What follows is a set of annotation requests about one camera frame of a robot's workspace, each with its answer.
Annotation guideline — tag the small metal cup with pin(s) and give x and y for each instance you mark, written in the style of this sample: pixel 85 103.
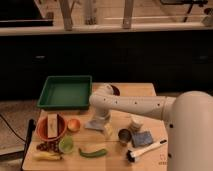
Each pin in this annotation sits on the small metal cup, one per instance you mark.
pixel 124 136

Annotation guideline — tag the green pepper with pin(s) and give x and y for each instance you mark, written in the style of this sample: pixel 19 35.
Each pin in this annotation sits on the green pepper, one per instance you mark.
pixel 95 154

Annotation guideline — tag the white handled brush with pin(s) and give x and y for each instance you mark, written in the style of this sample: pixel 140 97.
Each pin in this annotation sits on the white handled brush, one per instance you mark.
pixel 132 156

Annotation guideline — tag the blue sponge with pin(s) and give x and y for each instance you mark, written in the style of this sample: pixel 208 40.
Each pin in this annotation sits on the blue sponge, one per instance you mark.
pixel 140 139

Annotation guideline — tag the dark purple bowl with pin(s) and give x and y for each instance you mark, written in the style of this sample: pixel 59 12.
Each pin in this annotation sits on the dark purple bowl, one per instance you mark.
pixel 116 91

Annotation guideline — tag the small orange cup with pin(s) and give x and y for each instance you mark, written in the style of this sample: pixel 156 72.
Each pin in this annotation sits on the small orange cup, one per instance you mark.
pixel 74 125

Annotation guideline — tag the dark grape bunch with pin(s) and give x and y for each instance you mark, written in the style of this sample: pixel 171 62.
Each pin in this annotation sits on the dark grape bunch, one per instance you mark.
pixel 48 146

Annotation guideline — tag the yellow banana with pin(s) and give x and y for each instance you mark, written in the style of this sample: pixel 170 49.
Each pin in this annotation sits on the yellow banana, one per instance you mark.
pixel 46 156

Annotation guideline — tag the wooden block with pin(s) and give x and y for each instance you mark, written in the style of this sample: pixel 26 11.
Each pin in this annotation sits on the wooden block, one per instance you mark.
pixel 52 129

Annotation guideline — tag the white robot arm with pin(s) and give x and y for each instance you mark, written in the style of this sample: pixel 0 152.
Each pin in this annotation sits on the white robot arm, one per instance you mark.
pixel 189 117

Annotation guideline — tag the clear plastic cup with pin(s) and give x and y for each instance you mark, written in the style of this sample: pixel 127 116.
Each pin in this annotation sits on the clear plastic cup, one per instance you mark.
pixel 136 123

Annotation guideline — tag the green plastic tray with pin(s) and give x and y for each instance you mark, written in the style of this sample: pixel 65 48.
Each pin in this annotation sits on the green plastic tray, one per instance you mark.
pixel 66 93

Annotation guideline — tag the grey blue towel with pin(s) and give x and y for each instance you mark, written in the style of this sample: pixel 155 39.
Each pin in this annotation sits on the grey blue towel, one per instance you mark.
pixel 94 125

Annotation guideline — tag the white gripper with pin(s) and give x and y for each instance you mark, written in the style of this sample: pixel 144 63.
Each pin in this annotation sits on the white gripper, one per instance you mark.
pixel 108 129

